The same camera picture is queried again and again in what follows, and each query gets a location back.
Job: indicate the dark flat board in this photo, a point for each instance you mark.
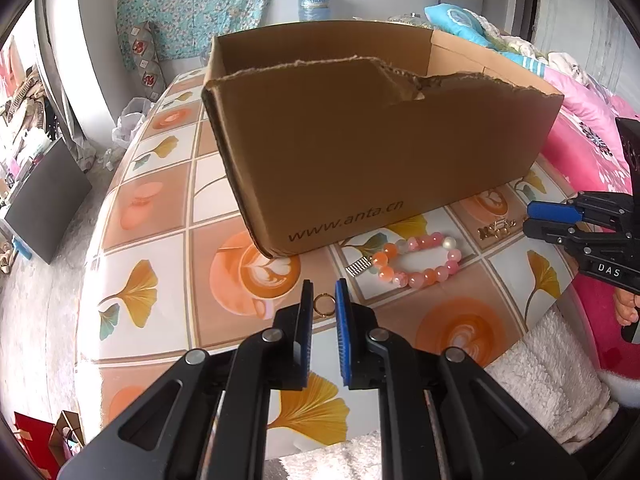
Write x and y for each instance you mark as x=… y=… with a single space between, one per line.
x=47 y=205

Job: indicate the small ribbed metal clip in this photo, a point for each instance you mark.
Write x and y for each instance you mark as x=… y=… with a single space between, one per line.
x=357 y=266

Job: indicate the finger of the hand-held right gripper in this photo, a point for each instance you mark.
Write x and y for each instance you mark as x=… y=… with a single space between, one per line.
x=542 y=232
x=550 y=210

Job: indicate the teal floral hanging cloth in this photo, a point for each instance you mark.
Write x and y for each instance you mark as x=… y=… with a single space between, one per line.
x=200 y=5

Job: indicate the leaf and coffee patterned tablecloth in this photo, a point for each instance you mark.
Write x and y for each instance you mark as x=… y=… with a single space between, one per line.
x=165 y=240

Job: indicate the cluttered storage shelf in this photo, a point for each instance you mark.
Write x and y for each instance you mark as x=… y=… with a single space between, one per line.
x=25 y=110

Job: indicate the white plastic bag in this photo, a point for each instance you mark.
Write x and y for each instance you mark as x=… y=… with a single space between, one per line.
x=127 y=125

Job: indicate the cream knitted blanket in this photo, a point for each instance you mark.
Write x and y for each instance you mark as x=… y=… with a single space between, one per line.
x=565 y=65

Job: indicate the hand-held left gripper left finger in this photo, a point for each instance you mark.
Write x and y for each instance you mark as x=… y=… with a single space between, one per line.
x=303 y=340

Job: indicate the small blue container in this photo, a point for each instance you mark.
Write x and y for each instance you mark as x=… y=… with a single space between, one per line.
x=22 y=250

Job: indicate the grey patterned pillow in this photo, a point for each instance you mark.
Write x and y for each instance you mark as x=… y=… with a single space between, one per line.
x=145 y=55

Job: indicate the brown cardboard box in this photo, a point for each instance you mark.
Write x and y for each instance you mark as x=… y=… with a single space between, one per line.
x=350 y=160

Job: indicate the blue water jug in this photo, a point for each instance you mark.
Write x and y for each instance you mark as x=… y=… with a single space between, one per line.
x=314 y=5

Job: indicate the white fleece blanket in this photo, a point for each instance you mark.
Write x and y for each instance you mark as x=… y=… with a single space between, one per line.
x=545 y=375

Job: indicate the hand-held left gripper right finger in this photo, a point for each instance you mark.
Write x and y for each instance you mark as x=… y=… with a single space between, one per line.
x=345 y=340

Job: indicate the pink floral blanket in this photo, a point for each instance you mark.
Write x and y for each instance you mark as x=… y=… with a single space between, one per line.
x=585 y=135

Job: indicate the person's right hand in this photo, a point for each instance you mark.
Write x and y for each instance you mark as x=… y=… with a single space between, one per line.
x=626 y=307

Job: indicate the red paper bag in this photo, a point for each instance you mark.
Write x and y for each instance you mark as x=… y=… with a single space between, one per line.
x=32 y=435

